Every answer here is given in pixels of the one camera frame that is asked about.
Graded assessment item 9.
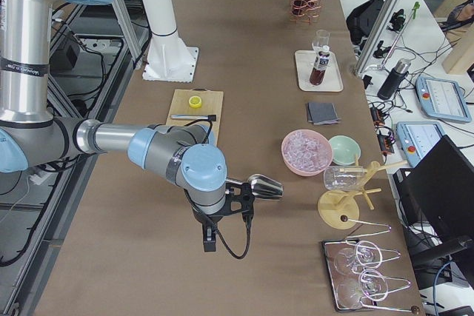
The glass tumbler on stand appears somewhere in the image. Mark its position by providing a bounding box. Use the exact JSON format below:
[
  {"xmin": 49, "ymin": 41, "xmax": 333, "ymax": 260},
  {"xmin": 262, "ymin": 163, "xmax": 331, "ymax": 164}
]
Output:
[{"xmin": 323, "ymin": 166, "xmax": 366, "ymax": 191}]

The black metal tray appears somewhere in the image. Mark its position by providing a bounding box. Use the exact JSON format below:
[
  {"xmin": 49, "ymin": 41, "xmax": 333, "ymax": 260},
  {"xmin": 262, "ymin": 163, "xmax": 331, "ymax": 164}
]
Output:
[{"xmin": 321, "ymin": 237, "xmax": 419, "ymax": 313}]

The wooden cutting board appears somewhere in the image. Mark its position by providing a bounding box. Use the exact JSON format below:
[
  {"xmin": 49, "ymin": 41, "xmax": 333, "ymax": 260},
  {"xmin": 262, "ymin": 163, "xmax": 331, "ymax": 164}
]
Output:
[{"xmin": 166, "ymin": 89, "xmax": 224, "ymax": 145}]

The dark thermos bottle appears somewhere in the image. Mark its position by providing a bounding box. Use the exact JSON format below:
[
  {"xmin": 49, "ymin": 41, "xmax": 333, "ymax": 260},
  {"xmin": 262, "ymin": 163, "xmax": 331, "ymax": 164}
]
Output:
[{"xmin": 377, "ymin": 58, "xmax": 411, "ymax": 100}]

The upside-down wine glass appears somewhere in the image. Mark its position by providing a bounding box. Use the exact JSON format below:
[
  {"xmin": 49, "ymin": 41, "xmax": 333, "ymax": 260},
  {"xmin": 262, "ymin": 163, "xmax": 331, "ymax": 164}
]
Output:
[
  {"xmin": 334, "ymin": 241, "xmax": 382, "ymax": 275},
  {"xmin": 336, "ymin": 269, "xmax": 388, "ymax": 310}
]

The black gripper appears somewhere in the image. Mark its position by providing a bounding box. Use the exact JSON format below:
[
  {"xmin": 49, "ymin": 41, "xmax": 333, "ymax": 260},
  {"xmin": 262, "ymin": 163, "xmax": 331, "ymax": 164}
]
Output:
[{"xmin": 192, "ymin": 182, "xmax": 255, "ymax": 252}]

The pink bowl with ice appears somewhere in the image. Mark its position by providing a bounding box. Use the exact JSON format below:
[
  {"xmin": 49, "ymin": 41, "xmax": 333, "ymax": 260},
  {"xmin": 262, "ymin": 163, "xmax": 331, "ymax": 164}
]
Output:
[{"xmin": 281, "ymin": 130, "xmax": 333, "ymax": 177}]

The black equipment case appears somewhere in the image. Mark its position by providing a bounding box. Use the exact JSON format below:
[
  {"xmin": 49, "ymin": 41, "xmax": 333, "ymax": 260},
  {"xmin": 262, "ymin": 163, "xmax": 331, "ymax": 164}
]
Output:
[{"xmin": 346, "ymin": 0, "xmax": 384, "ymax": 45}]

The aluminium frame post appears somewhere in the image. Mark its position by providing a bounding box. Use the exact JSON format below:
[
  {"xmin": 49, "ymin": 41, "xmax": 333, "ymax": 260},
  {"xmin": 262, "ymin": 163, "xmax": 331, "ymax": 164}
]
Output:
[{"xmin": 353, "ymin": 0, "xmax": 398, "ymax": 78}]

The clear wine glass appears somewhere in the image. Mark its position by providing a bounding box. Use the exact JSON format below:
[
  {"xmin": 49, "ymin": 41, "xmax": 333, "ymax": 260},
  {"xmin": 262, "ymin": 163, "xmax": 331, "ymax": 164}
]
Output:
[{"xmin": 312, "ymin": 30, "xmax": 330, "ymax": 51}]

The half lemon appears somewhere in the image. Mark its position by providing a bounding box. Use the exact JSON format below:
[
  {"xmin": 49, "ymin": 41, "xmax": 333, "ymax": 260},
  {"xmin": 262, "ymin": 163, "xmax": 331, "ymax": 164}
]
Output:
[{"xmin": 188, "ymin": 95, "xmax": 203, "ymax": 109}]

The copper wire bottle basket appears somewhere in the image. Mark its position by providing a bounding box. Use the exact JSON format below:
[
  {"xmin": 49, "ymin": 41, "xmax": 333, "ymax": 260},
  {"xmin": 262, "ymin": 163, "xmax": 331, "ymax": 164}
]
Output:
[{"xmin": 289, "ymin": 0, "xmax": 321, "ymax": 24}]

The wooden glass tree stand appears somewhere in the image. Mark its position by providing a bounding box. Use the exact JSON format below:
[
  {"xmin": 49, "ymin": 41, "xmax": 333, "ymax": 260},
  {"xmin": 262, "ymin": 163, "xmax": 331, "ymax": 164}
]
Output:
[{"xmin": 317, "ymin": 160, "xmax": 407, "ymax": 229}]

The metal ice scoop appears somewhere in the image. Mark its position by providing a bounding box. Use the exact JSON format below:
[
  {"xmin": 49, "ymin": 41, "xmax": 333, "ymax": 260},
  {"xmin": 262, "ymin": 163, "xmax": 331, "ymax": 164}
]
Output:
[{"xmin": 226, "ymin": 174, "xmax": 284, "ymax": 200}]

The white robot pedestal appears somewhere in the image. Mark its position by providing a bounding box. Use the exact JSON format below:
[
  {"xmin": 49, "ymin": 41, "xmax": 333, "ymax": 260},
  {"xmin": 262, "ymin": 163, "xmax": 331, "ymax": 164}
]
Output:
[{"xmin": 142, "ymin": 0, "xmax": 198, "ymax": 83}]

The cream rabbit tray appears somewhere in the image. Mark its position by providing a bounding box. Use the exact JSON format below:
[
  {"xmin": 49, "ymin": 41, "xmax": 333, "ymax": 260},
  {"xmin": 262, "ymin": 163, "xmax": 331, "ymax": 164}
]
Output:
[{"xmin": 294, "ymin": 50, "xmax": 344, "ymax": 93}]

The grey folded cloth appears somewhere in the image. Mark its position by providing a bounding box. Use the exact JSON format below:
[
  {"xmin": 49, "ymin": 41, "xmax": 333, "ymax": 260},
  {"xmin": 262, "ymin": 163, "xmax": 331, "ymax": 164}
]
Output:
[{"xmin": 306, "ymin": 102, "xmax": 340, "ymax": 125}]

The teach pendant tablet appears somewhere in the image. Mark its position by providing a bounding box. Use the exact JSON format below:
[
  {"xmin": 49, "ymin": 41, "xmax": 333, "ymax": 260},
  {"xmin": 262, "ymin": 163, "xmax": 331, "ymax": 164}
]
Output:
[
  {"xmin": 415, "ymin": 76, "xmax": 472, "ymax": 123},
  {"xmin": 395, "ymin": 121, "xmax": 445, "ymax": 168}
]

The steel muddler black tip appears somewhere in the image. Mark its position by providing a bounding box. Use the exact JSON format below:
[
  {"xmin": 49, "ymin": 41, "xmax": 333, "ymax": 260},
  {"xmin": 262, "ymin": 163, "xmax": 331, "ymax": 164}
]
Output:
[{"xmin": 169, "ymin": 114, "xmax": 217, "ymax": 122}]

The green bowl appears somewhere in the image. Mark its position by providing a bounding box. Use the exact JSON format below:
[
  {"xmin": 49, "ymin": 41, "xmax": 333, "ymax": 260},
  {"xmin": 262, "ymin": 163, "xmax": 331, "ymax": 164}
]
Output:
[{"xmin": 329, "ymin": 135, "xmax": 361, "ymax": 166}]

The seated person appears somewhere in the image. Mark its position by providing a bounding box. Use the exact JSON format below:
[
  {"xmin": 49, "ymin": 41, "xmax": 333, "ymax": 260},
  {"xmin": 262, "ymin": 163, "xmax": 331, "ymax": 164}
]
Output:
[{"xmin": 439, "ymin": 0, "xmax": 473, "ymax": 32}]

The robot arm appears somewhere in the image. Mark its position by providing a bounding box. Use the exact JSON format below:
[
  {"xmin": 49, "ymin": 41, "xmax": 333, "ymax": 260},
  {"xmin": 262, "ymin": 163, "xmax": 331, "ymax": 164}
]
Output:
[{"xmin": 1, "ymin": 0, "xmax": 254, "ymax": 252}]

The black monitor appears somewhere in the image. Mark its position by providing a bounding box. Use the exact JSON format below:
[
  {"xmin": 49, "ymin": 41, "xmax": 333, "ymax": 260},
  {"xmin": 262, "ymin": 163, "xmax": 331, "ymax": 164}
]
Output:
[{"xmin": 405, "ymin": 135, "xmax": 473, "ymax": 241}]

